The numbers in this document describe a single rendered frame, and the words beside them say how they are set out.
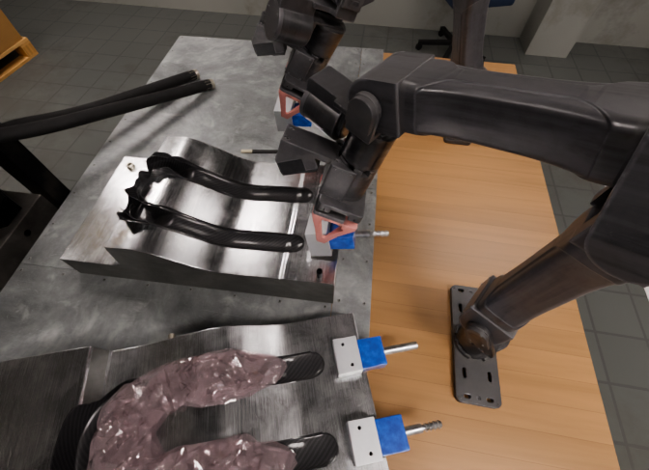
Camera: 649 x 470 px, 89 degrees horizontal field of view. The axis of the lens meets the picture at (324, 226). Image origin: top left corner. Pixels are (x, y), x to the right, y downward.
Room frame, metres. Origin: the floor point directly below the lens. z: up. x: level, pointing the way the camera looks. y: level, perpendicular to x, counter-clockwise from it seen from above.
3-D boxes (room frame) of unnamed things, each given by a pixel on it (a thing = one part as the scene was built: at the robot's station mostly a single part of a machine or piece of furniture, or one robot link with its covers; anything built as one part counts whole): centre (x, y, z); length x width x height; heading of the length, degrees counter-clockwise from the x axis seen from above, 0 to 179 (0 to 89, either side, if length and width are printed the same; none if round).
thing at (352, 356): (0.11, -0.08, 0.85); 0.13 x 0.05 x 0.05; 100
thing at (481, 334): (0.15, -0.25, 0.90); 0.09 x 0.06 x 0.06; 138
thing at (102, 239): (0.37, 0.22, 0.87); 0.50 x 0.26 x 0.14; 83
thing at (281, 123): (0.58, 0.04, 0.93); 0.13 x 0.05 x 0.05; 83
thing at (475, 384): (0.14, -0.26, 0.84); 0.20 x 0.07 x 0.08; 170
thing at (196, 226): (0.36, 0.20, 0.92); 0.35 x 0.16 x 0.09; 83
